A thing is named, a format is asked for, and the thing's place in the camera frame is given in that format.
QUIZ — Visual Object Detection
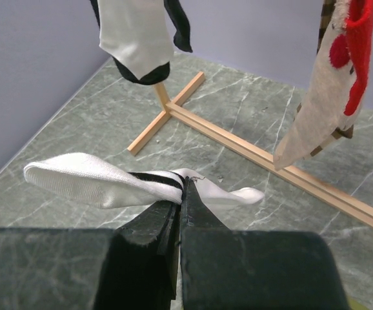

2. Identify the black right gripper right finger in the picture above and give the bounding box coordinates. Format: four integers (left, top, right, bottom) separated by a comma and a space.
180, 179, 349, 309

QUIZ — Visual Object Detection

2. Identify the white sock with black stripes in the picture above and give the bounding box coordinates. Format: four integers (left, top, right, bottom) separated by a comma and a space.
97, 0, 174, 79

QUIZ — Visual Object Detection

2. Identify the red and beige sock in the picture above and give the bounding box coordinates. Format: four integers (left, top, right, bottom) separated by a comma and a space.
272, 0, 373, 171

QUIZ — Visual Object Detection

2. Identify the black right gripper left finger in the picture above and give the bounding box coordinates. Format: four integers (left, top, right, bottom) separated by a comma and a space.
0, 201, 180, 309

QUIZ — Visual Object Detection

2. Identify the wooden drying rack frame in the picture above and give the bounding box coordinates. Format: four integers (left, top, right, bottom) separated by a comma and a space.
127, 72, 373, 228

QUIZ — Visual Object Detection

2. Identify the brown striped sock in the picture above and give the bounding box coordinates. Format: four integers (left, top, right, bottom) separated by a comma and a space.
296, 0, 373, 160

